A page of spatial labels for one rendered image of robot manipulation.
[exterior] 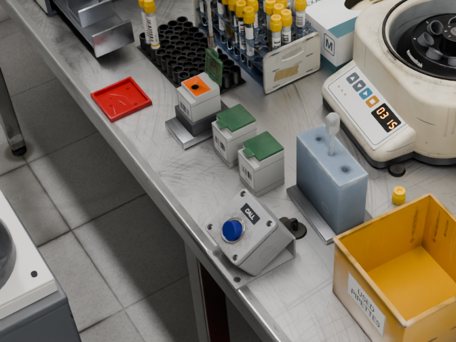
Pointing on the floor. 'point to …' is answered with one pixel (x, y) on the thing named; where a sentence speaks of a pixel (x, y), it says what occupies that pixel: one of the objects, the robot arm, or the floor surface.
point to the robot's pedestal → (41, 316)
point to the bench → (218, 172)
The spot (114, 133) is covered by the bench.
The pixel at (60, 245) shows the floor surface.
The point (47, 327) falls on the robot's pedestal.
